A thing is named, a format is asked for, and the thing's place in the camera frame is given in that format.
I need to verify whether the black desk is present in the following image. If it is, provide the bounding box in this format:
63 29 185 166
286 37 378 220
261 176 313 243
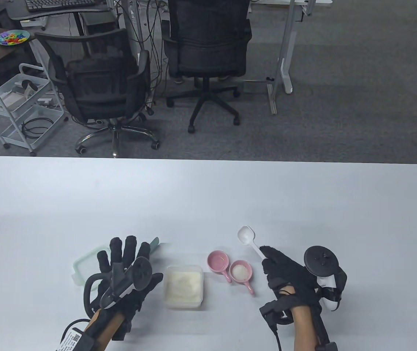
5 0 121 37

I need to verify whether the coiled black cable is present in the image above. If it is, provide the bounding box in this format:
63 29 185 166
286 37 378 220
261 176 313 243
21 118 53 139

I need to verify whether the green plate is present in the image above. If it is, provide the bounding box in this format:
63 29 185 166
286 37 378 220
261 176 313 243
0 30 31 46

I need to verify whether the small pink handled cup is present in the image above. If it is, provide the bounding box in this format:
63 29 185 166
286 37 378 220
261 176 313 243
207 250 232 283
229 260 255 296

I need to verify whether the black mesh office chair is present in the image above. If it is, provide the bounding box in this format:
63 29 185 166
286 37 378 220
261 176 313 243
34 29 160 158

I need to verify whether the black padded office chair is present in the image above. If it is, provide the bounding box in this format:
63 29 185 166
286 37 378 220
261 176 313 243
162 0 253 134

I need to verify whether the black computer tower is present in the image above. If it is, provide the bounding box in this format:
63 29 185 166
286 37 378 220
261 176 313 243
82 13 118 34

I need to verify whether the person's right forearm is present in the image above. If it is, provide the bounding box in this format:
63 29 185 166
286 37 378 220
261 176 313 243
292 305 326 351

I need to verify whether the white plastic coffee spoon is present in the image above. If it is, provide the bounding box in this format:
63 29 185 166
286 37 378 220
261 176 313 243
238 226 267 261

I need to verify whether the white desk frame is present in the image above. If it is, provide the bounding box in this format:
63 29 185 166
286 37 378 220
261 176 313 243
247 0 333 116

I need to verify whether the person's left forearm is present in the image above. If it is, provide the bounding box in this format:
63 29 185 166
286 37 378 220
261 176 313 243
84 311 125 348

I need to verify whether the mint green container lid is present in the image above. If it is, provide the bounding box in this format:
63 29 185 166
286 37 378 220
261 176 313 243
72 247 112 287

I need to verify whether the bundle of black cables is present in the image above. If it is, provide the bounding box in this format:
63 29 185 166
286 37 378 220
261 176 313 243
113 0 168 107

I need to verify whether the person's right hand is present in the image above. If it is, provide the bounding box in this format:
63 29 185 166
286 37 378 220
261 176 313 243
259 246 322 313

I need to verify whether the black keyboard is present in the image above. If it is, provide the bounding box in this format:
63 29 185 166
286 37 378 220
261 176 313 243
25 0 101 12

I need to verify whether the person's left hand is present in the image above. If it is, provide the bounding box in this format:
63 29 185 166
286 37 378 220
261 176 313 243
97 235 164 322

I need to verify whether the clear plastic sugar container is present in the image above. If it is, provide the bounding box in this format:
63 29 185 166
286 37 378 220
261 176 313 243
165 265 204 310

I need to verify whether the black box with white label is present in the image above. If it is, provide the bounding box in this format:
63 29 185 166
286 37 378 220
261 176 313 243
60 327 95 351

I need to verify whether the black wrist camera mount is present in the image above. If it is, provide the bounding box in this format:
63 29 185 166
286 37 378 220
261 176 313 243
259 298 293 327
111 314 134 341

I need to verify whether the pile of colourful blocks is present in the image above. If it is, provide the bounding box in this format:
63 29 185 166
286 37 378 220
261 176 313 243
0 32 26 44

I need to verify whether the white rolling cart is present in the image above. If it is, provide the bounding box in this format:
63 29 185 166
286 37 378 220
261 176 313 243
0 63 69 157

